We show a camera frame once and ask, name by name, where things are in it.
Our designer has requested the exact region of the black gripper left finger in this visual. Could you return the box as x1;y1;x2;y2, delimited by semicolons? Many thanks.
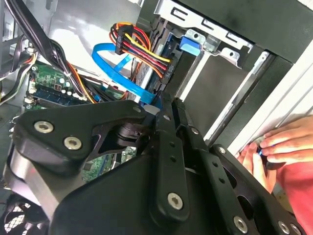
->
1;92;191;225

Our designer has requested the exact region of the person's right hand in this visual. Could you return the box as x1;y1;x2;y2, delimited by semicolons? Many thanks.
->
258;115;313;164

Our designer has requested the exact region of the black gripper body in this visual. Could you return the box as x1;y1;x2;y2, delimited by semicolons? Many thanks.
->
47;153;229;235

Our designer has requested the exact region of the multicolour power wire with connector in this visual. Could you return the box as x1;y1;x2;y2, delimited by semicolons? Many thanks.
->
110;22;176;80

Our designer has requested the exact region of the blue data wire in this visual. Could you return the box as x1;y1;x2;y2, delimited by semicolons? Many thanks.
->
91;43;162;113

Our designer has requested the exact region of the hard disk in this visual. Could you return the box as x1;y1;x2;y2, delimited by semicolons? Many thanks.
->
146;24;204;89

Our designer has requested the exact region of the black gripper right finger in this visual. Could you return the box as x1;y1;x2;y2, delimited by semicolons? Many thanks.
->
171;96;305;235

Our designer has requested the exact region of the person's left hand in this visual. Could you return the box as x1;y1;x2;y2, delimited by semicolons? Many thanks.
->
237;142;279;194

